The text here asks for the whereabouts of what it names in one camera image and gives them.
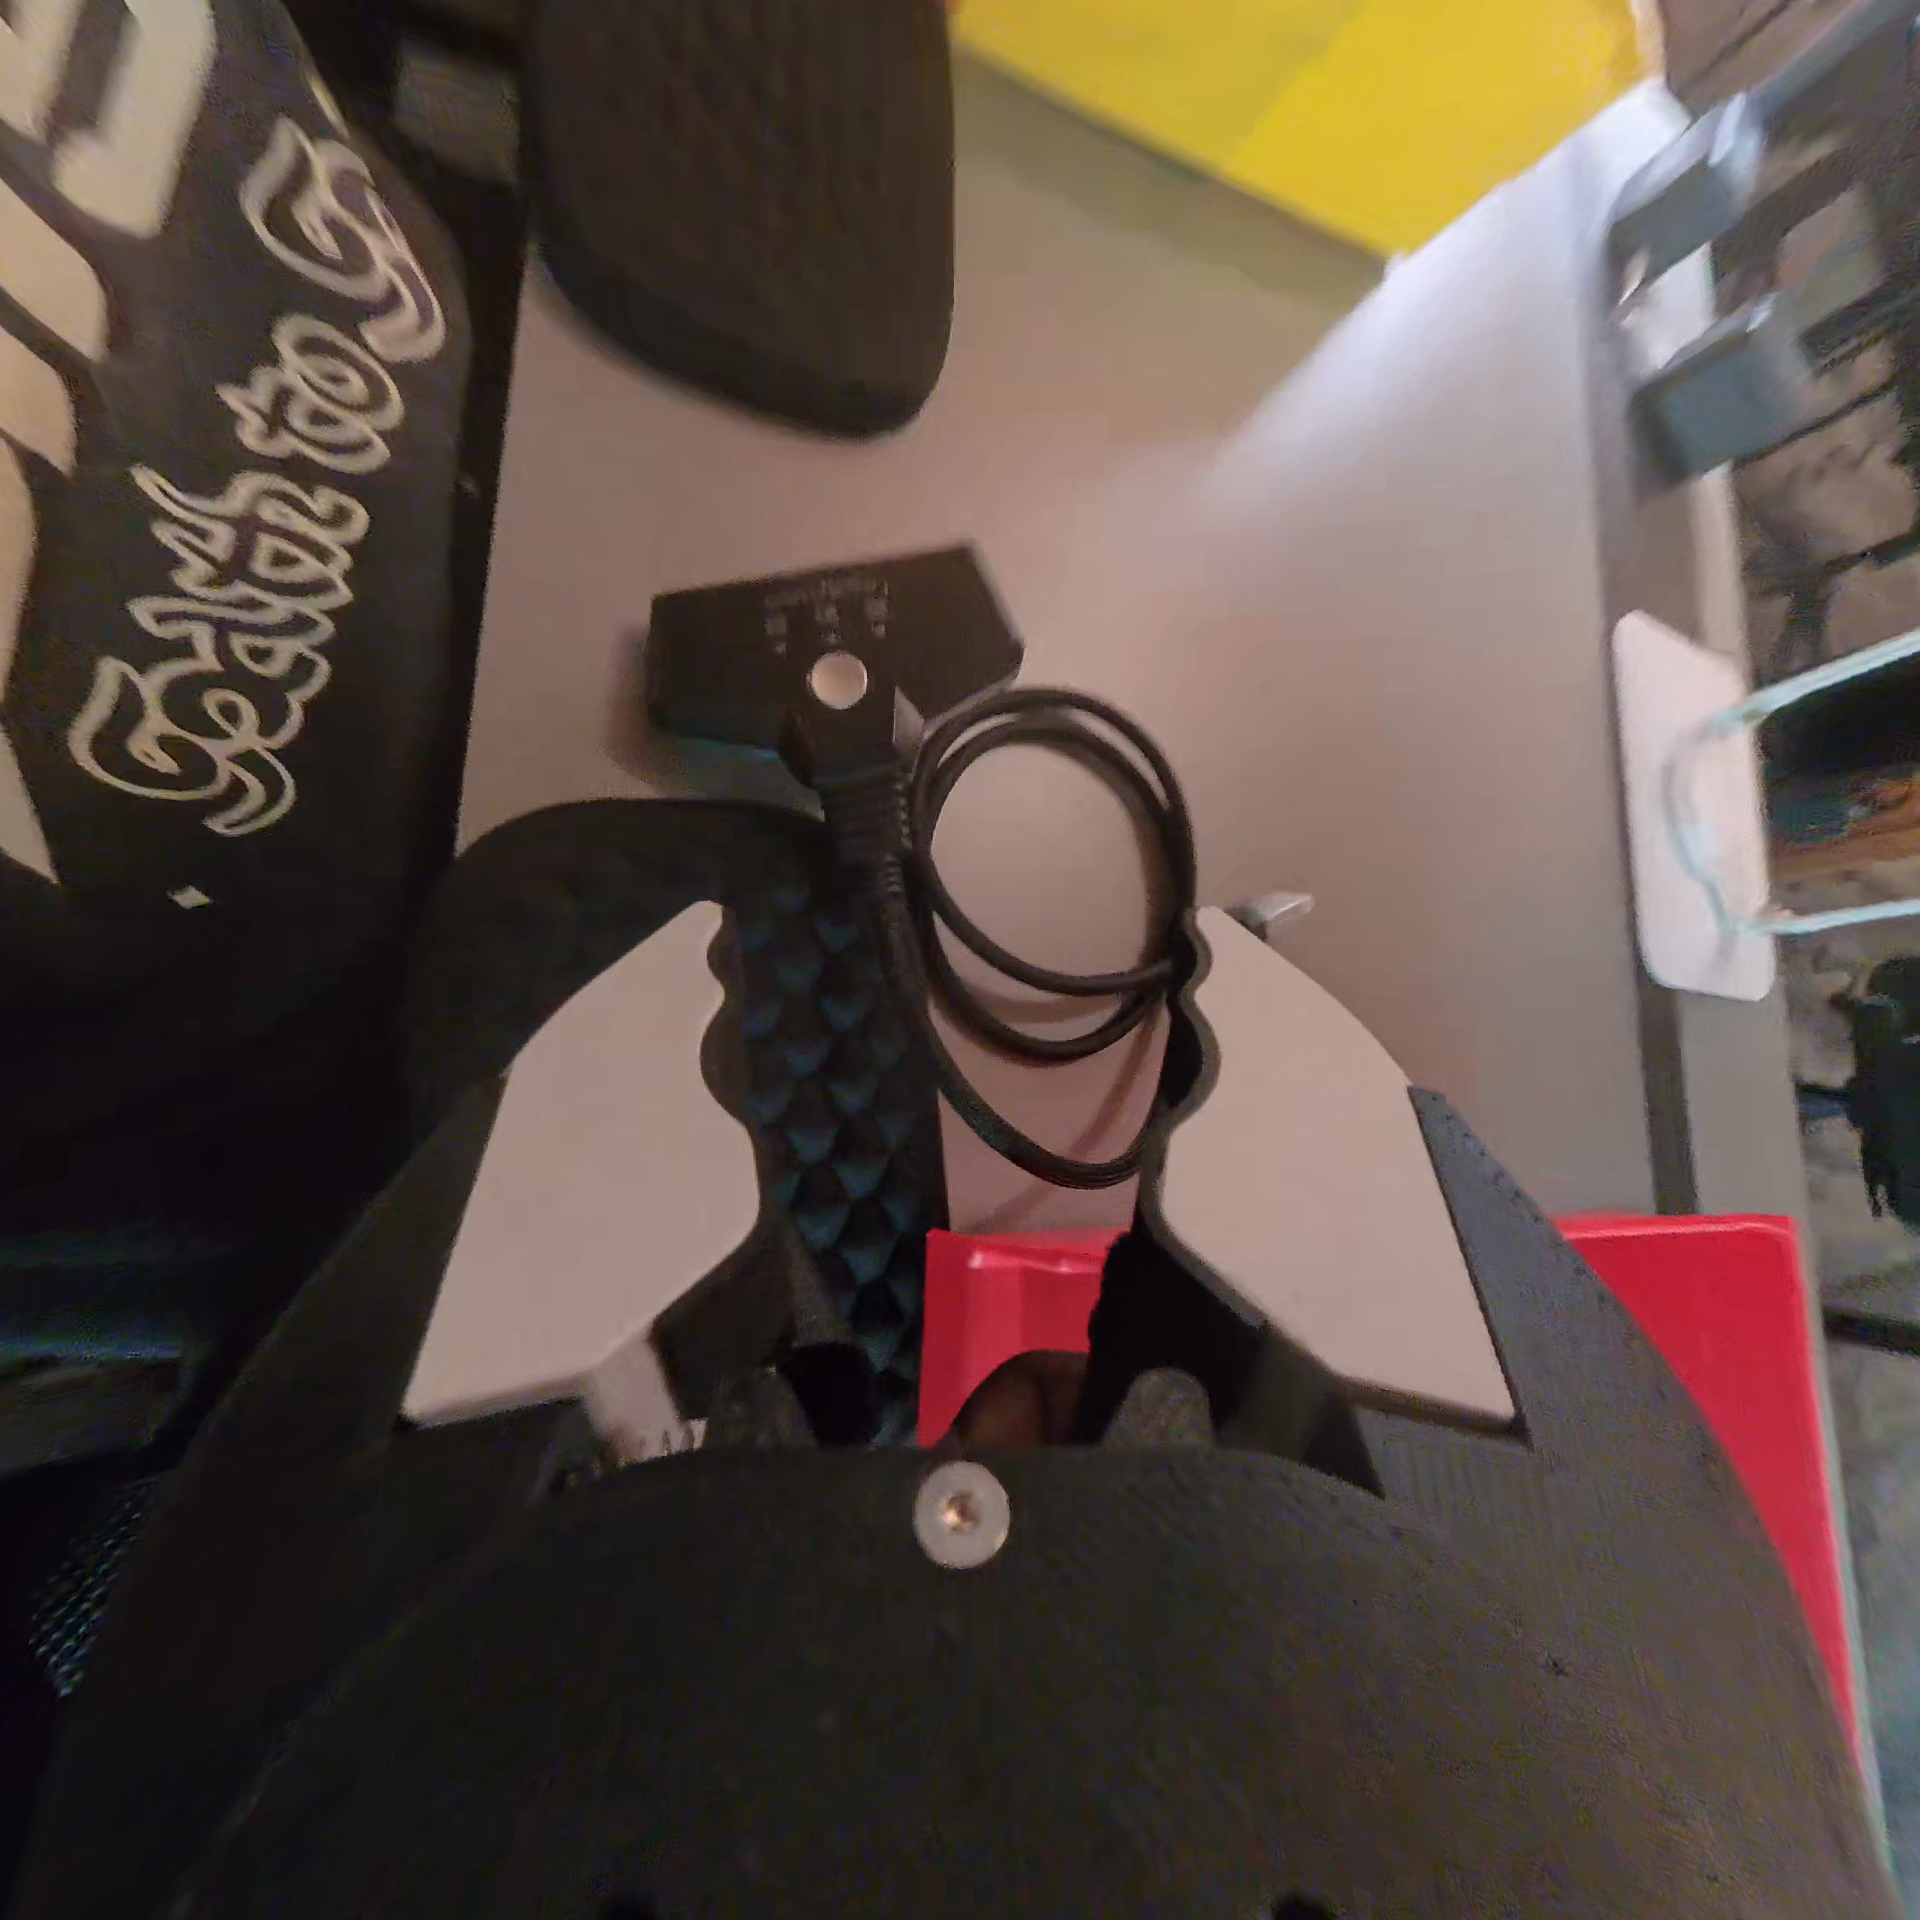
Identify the red plastic storage bin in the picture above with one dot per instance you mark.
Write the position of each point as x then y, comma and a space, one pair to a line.
1694, 1351

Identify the yellow panel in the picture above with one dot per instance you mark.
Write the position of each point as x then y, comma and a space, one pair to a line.
1349, 105

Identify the dark grey box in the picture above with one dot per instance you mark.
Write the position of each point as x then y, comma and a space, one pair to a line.
1727, 400

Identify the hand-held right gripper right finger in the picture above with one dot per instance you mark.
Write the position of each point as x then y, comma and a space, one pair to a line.
1321, 1186

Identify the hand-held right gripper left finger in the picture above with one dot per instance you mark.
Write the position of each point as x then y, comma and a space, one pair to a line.
584, 1172

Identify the person's black printed shirt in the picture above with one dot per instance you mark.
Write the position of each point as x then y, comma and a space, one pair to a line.
300, 631

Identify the clear glass piece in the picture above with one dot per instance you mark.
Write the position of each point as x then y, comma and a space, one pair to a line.
1703, 841

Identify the person's right hand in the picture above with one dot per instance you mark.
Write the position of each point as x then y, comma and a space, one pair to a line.
1026, 1403

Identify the black textured chair armrest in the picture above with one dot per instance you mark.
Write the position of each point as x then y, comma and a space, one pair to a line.
751, 210
826, 1081

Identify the silver stand base plate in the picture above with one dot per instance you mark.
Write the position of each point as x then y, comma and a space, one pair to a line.
1658, 780

